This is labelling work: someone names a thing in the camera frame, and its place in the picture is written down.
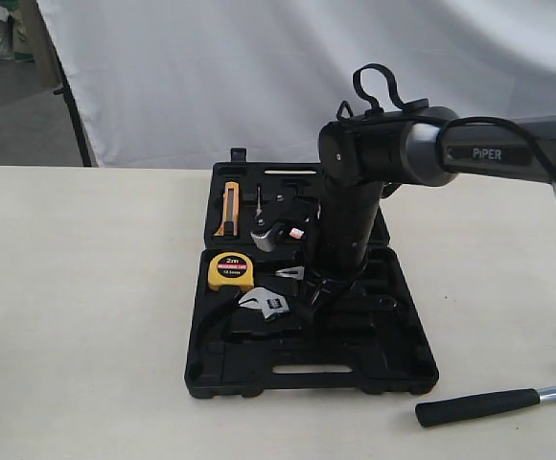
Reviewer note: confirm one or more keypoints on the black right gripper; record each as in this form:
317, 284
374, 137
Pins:
318, 292

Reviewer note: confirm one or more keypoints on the chrome adjustable wrench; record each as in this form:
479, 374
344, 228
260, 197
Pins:
269, 303

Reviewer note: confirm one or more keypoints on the black plastic tool case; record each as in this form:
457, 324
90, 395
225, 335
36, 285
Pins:
370, 339

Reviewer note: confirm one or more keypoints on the electrical tape roll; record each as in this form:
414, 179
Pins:
296, 233

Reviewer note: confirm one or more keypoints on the claw hammer black grip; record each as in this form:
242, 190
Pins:
478, 406

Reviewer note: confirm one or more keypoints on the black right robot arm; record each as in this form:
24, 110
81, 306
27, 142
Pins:
364, 157

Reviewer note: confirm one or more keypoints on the yellow tape measure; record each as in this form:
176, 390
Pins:
231, 269

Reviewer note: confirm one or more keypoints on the clear voltage tester screwdriver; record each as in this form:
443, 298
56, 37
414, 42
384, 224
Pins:
259, 200

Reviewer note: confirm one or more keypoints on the orange utility knife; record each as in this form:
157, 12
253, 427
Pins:
229, 223

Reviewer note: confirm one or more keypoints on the white backdrop cloth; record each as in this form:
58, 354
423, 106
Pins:
178, 84

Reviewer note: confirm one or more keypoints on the black backdrop stand pole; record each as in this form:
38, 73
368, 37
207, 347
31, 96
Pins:
65, 92

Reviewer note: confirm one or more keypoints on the wooden partition panel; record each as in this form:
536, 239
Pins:
41, 44

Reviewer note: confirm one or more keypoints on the green and tan bag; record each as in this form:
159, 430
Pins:
22, 50

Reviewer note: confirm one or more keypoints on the orange handled pliers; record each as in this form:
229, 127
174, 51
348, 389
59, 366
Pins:
294, 272

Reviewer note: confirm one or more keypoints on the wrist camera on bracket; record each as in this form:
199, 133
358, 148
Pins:
281, 213

